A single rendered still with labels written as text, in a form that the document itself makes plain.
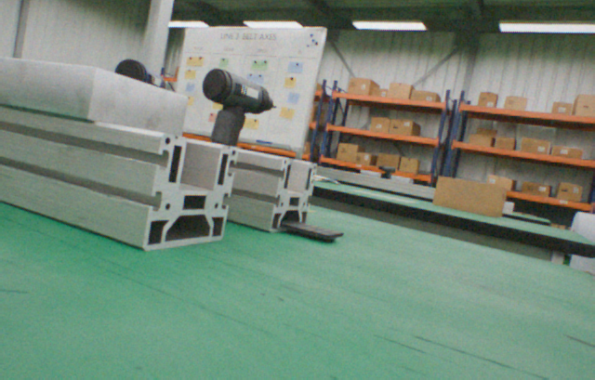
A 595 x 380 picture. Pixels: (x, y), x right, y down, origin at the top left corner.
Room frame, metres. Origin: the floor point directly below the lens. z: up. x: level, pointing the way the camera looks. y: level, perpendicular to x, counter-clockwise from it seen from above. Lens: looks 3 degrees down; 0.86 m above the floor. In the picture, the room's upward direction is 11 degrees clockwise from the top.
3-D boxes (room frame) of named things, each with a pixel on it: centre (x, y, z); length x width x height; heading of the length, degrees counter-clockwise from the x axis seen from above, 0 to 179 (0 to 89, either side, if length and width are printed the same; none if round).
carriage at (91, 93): (0.41, 0.22, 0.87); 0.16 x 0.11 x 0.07; 66
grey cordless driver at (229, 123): (0.85, 0.13, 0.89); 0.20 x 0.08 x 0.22; 150
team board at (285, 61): (3.89, 0.66, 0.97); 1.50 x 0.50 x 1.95; 61
